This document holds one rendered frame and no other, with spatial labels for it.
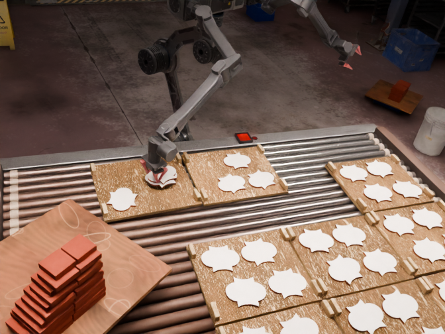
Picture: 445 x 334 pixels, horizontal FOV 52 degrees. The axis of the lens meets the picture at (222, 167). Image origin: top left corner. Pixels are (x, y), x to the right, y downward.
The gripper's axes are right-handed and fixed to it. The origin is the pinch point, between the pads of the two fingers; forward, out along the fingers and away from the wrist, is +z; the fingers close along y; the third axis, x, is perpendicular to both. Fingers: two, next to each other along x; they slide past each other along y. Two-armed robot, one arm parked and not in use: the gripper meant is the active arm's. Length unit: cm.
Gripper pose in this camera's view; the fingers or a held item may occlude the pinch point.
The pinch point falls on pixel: (153, 176)
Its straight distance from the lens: 198.1
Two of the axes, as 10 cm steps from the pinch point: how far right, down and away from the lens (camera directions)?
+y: -6.6, -5.2, 5.3
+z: -1.4, 7.9, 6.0
